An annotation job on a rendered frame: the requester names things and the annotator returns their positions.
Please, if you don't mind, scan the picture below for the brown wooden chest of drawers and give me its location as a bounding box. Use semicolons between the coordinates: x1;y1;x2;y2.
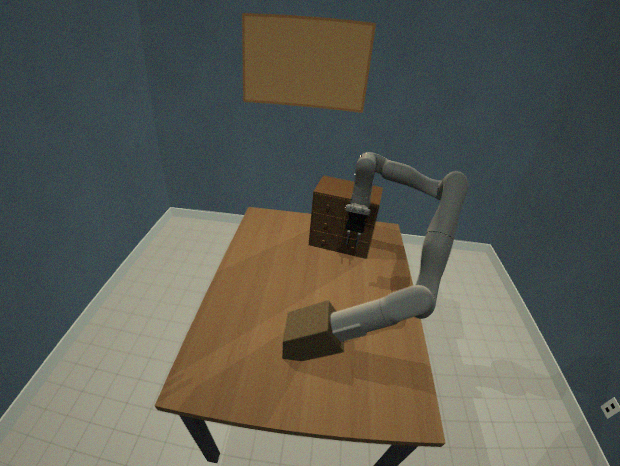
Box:
309;176;383;259

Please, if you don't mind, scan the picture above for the dark brown drawer front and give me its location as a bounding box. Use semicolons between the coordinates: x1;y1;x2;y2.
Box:
312;212;342;234
310;230;339;251
341;219;373;241
313;193;345;217
344;200;378;224
338;236;369;258

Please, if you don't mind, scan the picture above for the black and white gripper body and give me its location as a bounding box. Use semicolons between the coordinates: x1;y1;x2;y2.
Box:
345;193;371;233

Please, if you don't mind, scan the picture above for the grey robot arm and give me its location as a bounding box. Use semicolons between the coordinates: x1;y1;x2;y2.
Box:
330;152;469;342

